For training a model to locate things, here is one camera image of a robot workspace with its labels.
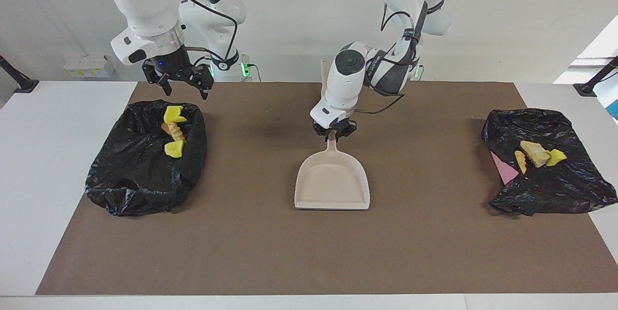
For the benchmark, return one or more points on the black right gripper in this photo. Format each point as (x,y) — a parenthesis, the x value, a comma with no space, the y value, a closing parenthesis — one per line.
(174,61)

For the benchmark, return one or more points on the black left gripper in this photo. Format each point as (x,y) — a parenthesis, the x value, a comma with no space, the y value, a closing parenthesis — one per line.
(335,126)

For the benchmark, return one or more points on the yellow sponge piece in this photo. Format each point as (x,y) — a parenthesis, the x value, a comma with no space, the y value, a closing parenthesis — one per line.
(174,114)

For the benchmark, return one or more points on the beige plastic dustpan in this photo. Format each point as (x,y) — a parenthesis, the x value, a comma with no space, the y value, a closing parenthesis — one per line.
(333,184)

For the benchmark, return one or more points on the brown sponge piece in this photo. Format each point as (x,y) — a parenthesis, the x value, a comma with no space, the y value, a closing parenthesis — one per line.
(165,129)

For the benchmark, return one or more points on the orange sponge piece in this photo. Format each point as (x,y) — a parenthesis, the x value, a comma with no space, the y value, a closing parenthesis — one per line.
(176,131)

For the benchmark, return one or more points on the beige brush with black bristles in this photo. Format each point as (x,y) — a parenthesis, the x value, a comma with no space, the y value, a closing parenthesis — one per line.
(323,78)

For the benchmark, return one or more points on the green and yellow sponge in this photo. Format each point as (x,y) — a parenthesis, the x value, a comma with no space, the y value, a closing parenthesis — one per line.
(174,149)

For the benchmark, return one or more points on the pale beige sponge scrap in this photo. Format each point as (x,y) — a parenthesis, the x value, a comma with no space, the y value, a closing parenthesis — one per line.
(521,162)
(535,153)

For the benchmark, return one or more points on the small yellow sponge scrap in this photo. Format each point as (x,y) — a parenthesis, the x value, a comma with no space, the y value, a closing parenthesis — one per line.
(556,157)

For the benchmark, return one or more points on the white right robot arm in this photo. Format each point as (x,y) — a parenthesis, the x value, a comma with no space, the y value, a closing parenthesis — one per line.
(145,1)

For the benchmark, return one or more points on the pink bin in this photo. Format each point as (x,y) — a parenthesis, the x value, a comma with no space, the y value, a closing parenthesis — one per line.
(504,173)

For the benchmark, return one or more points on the black trash bag over pink bin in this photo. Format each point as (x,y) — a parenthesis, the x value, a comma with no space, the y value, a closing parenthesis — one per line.
(545,189)

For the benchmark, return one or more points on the brown table mat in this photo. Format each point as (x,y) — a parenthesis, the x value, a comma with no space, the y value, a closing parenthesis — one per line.
(289,261)

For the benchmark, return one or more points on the blue object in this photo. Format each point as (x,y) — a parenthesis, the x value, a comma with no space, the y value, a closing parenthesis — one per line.
(614,109)

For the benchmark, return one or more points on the white wall socket box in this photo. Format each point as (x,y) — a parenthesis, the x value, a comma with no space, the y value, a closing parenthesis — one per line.
(89,66)

